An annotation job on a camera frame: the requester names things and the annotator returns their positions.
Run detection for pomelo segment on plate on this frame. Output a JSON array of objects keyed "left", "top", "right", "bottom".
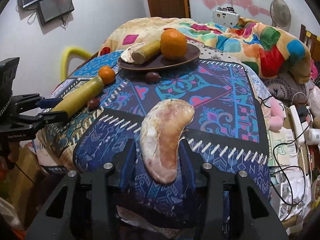
[{"left": 120, "top": 42, "right": 148, "bottom": 63}]

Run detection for pink plush toy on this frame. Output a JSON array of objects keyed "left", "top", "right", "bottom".
[{"left": 269, "top": 97, "right": 285, "bottom": 132}]

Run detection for wooden headboard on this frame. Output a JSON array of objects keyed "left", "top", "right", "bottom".
[{"left": 299, "top": 24, "right": 320, "bottom": 62}]

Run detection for large plain orange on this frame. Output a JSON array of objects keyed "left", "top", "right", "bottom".
[{"left": 160, "top": 29, "right": 187, "bottom": 60}]

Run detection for peeled pomelo segment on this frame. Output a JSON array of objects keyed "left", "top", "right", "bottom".
[{"left": 139, "top": 99, "right": 195, "bottom": 185}]

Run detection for wall mounted monitor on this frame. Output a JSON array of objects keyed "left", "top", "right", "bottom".
[{"left": 37, "top": 0, "right": 74, "bottom": 26}]

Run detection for white box appliance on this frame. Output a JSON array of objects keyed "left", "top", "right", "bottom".
[{"left": 213, "top": 7, "right": 240, "bottom": 28}]

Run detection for short sugarcane stick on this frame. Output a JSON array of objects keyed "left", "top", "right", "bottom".
[{"left": 132, "top": 41, "right": 161, "bottom": 64}]

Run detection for small mandarin orange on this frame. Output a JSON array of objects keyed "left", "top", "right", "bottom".
[{"left": 98, "top": 66, "right": 116, "bottom": 85}]

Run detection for dark brown round plate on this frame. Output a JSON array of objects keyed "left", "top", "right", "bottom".
[{"left": 117, "top": 43, "right": 201, "bottom": 71}]

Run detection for white electric fan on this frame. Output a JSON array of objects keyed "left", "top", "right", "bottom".
[{"left": 270, "top": 0, "right": 291, "bottom": 27}]

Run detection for dark purple passion fruit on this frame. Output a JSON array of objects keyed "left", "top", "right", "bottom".
[
  {"left": 145, "top": 72, "right": 161, "bottom": 84},
  {"left": 87, "top": 98, "right": 100, "bottom": 111}
]

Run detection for colourful patchwork blanket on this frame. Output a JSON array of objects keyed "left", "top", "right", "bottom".
[{"left": 98, "top": 17, "right": 311, "bottom": 84}]

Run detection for yellow foam tube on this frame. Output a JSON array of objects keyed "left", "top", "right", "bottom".
[{"left": 60, "top": 46, "right": 93, "bottom": 82}]

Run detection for long sugarcane stick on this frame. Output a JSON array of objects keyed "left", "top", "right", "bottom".
[{"left": 51, "top": 75, "right": 104, "bottom": 118}]

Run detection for white power strip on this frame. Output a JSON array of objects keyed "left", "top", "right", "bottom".
[{"left": 289, "top": 105, "right": 305, "bottom": 147}]

